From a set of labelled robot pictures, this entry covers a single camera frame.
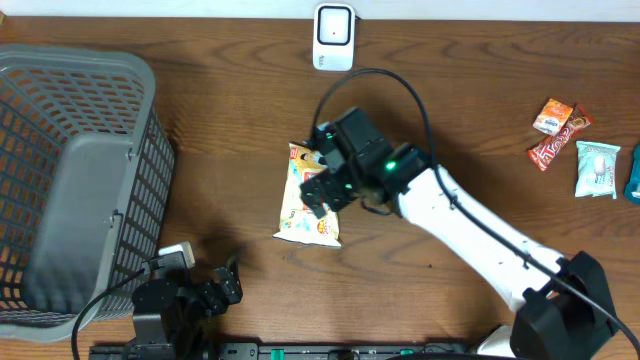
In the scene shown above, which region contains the large beige snack bag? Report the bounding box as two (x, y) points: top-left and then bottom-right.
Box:
(273, 143), (341, 248)

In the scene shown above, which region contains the red brown candy bar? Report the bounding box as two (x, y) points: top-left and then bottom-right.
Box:
(527, 104), (594, 171)

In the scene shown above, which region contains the small orange snack box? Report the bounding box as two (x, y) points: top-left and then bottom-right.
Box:
(532, 98), (573, 136)

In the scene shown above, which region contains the teal wet wipes pack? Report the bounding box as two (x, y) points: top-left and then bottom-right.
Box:
(575, 141), (621, 199)

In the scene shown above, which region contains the teal blue snack packet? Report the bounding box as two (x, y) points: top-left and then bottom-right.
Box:
(624, 145), (640, 206)

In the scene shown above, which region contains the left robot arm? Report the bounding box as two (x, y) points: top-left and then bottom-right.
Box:
(121, 251), (243, 360)

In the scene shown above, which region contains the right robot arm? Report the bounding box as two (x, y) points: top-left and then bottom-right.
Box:
(301, 108), (619, 359)

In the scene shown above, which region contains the white barcode scanner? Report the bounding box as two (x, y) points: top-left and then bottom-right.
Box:
(312, 3), (356, 72)

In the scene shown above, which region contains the grey plastic shopping basket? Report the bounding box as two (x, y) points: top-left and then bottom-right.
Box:
(1, 44), (175, 343)

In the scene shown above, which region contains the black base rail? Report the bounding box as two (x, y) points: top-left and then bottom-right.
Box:
(88, 342), (470, 360)

